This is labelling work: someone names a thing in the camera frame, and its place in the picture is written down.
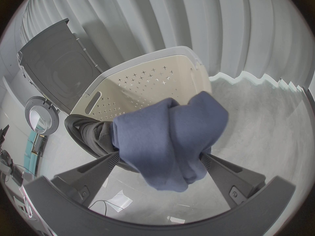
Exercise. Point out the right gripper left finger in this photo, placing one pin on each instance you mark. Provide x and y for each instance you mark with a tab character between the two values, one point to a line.
91	175

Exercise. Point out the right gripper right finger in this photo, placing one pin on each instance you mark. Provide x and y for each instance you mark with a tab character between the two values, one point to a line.
228	178

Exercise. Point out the blue garment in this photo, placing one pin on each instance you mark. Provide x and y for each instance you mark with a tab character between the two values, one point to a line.
169	141

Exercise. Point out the washing machine door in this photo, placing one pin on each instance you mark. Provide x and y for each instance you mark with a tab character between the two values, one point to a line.
42	115

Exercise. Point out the cream laundry basket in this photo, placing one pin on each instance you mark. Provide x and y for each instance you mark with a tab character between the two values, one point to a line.
147	87

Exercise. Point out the grey washing machine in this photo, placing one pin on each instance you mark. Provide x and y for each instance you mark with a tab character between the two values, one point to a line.
56	65

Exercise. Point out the dark grey garment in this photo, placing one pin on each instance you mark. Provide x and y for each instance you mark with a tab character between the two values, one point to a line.
96	136

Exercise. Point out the window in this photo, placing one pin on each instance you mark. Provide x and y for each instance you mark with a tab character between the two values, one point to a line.
34	151

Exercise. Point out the white curtain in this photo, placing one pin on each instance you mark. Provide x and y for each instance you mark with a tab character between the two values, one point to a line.
172	26

